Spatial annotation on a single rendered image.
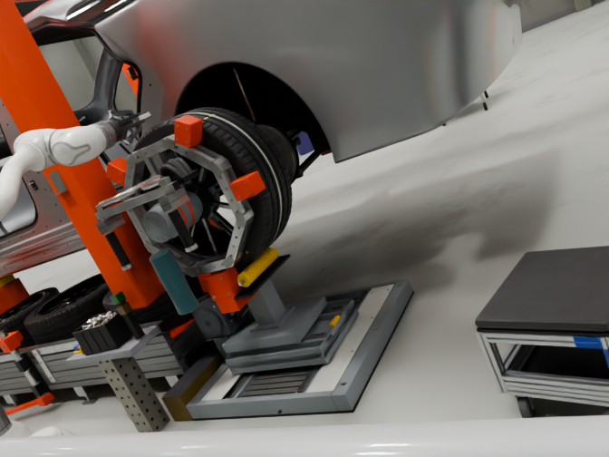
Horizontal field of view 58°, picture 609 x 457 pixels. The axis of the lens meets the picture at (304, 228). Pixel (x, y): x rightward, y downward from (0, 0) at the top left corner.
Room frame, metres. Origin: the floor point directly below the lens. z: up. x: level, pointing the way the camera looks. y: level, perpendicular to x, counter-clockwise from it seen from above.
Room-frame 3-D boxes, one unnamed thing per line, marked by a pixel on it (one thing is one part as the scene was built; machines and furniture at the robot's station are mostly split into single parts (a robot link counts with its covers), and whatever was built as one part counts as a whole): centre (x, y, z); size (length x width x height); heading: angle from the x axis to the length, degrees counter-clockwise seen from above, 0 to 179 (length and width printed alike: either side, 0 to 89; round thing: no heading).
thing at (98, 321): (2.22, 0.94, 0.51); 0.20 x 0.14 x 0.13; 61
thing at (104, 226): (2.05, 0.64, 0.93); 0.09 x 0.05 x 0.05; 146
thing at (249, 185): (1.95, 0.12, 0.85); 0.09 x 0.08 x 0.07; 56
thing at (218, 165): (2.12, 0.39, 0.85); 0.54 x 0.07 x 0.54; 56
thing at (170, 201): (1.86, 0.36, 0.93); 0.09 x 0.05 x 0.05; 146
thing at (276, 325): (2.27, 0.29, 0.32); 0.40 x 0.30 x 0.28; 56
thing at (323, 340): (2.23, 0.25, 0.13); 0.50 x 0.36 x 0.10; 56
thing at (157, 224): (2.06, 0.43, 0.85); 0.21 x 0.14 x 0.14; 146
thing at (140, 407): (2.24, 0.97, 0.21); 0.10 x 0.10 x 0.42; 56
